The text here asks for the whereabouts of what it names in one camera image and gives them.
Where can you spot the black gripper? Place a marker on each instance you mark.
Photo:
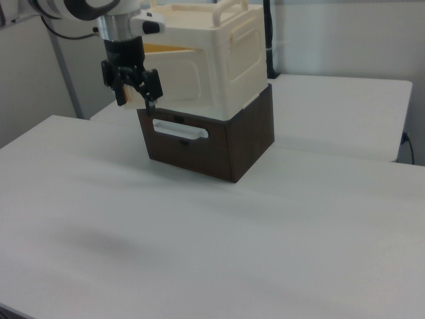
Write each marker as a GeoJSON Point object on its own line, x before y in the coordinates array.
{"type": "Point", "coordinates": [124, 51]}

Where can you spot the cream cabinet door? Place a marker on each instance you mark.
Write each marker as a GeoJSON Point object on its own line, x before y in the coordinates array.
{"type": "Point", "coordinates": [179, 79]}

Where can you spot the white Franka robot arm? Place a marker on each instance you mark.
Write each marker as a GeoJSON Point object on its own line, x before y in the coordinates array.
{"type": "Point", "coordinates": [114, 28]}

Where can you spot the cream plastic cabinet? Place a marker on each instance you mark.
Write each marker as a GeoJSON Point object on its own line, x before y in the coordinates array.
{"type": "Point", "coordinates": [245, 83]}

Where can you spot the dark brown drawer box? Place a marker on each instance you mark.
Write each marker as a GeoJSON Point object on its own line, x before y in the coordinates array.
{"type": "Point", "coordinates": [252, 133]}

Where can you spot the grey metal frame post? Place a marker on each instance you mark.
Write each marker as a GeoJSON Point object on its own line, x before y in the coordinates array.
{"type": "Point", "coordinates": [65, 76]}

